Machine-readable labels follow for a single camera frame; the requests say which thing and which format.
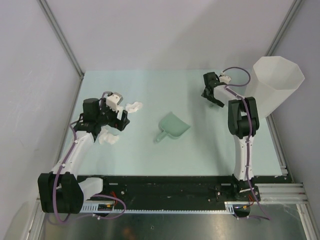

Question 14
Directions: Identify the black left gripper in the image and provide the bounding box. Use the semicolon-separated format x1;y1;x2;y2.
95;98;129;131

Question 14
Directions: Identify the green plastic dustpan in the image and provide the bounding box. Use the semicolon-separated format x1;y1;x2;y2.
153;111;191;144

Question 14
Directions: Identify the green hand brush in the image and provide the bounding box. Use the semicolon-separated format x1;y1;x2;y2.
209;102;216;109

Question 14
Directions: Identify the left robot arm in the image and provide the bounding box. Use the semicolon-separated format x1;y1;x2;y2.
37;91;130;214

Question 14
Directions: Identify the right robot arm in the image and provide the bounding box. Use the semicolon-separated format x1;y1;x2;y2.
201;72;260;202

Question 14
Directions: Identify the white paper scrap bottom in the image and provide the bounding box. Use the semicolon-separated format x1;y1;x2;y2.
98;128;120;145

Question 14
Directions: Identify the white paper scrap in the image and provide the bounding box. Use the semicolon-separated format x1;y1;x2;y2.
125;101;143;114
98;128;120;145

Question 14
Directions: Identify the white paper scrap top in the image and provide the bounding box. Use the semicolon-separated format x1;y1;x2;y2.
125;101;143;114

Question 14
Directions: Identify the white octagonal waste bin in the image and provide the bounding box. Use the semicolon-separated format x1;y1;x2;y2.
244;56;305;119

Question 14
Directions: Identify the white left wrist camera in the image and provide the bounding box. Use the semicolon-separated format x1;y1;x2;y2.
106;92;123;112

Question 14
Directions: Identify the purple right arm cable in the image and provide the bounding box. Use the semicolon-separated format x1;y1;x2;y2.
222;66;272;221

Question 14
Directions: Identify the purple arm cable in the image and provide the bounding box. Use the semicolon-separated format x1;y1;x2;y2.
222;66;272;221
51;91;126;223

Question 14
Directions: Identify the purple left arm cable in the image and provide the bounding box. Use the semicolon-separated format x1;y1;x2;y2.
51;91;126;223

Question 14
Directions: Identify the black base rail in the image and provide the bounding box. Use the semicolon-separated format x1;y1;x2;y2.
77;174;293;205

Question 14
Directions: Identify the aluminium frame post left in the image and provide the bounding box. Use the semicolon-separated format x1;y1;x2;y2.
37;0;85;78

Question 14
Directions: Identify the aluminium frame post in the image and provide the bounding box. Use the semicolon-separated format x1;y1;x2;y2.
37;0;85;78
264;0;305;57

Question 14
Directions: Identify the grey slotted cable duct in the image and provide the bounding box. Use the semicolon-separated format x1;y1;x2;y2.
81;201;237;215

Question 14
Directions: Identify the aluminium extrusion rail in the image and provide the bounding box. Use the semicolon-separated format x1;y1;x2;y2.
257;183;308;204

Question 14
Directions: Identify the aluminium frame post right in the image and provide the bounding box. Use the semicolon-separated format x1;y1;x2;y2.
264;0;305;57

